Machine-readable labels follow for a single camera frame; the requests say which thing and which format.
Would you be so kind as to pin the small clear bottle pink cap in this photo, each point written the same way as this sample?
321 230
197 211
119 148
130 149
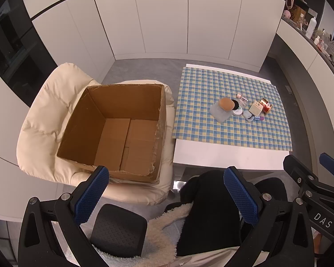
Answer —
241 98

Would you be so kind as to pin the small cream carton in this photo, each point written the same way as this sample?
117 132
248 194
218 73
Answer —
255 108

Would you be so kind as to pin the black round compact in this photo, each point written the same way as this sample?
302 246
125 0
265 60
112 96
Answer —
237 104

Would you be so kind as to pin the person's black trousers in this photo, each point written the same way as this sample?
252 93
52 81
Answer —
208 222

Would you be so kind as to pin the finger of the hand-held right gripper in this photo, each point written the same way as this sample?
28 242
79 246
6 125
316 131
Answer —
330 163
293 168

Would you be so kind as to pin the blue yellow checkered tablecloth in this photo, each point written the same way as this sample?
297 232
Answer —
200 111

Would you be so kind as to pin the brown cardboard box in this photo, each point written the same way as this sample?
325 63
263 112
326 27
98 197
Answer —
114 133

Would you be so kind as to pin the translucent square plastic container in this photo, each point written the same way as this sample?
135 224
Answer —
218 114

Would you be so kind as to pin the cream padded armchair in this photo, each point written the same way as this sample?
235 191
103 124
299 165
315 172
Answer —
44 116

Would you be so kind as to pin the white counter with dark top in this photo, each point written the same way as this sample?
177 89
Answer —
300 50

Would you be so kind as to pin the brown shelf box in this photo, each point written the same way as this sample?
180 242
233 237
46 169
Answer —
298 12

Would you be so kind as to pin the copper red tin can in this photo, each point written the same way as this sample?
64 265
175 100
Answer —
265 105

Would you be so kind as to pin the white round jar green print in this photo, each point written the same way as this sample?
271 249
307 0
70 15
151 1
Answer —
237 113

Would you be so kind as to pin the black glass cabinet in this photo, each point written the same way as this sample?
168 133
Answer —
14 52

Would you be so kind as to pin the white plastic bottle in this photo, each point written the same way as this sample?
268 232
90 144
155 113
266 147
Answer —
311 27

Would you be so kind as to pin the white panelled cabinet front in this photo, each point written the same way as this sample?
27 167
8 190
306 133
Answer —
167 16

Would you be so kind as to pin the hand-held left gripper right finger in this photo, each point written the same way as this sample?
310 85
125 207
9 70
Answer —
240 197

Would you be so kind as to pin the small pink tube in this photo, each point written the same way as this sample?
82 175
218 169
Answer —
259 118

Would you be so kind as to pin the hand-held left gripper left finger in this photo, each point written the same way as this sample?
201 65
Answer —
91 196

